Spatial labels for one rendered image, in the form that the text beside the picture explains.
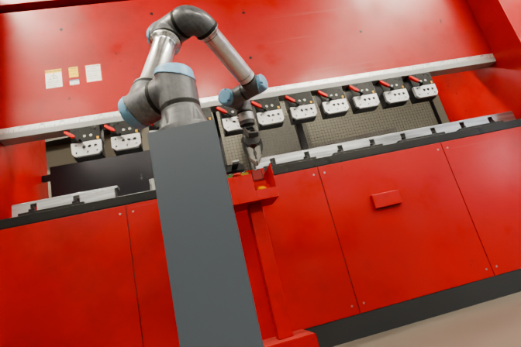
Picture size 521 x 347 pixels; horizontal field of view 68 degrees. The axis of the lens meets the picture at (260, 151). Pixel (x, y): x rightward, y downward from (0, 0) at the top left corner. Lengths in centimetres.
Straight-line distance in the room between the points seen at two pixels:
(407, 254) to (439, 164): 54
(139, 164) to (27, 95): 77
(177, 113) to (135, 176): 162
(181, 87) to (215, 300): 58
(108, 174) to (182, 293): 184
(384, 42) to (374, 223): 121
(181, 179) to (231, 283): 28
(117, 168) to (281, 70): 125
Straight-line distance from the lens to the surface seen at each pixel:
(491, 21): 305
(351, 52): 256
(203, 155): 100
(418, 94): 257
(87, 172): 275
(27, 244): 205
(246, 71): 161
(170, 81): 114
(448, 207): 226
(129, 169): 269
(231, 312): 95
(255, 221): 165
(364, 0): 285
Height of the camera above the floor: 35
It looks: 18 degrees up
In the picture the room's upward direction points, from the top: 14 degrees counter-clockwise
